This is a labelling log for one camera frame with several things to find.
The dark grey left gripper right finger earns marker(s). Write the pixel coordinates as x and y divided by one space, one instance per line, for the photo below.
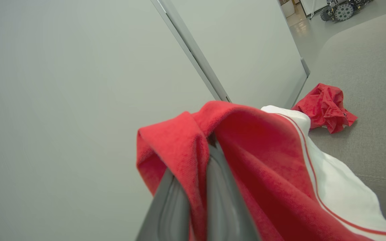
224 207

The grey partition end post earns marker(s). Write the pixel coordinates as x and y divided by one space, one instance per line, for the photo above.
306 68

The wheeled robot base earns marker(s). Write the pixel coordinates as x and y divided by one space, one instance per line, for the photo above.
343 11

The red and white jersey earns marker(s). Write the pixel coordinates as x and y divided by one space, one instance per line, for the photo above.
263 160

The white standing board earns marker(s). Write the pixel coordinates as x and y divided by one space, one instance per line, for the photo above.
308 5

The grey fabric sofa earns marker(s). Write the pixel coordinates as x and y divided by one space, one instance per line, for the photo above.
374 67

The plain red garment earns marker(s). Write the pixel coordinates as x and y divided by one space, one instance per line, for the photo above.
323 107

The grey partition corner post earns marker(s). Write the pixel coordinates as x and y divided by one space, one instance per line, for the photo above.
193 50

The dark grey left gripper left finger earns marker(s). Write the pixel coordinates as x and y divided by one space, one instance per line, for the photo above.
166 214

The beige cardboard box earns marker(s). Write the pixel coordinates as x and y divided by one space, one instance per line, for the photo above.
287 8

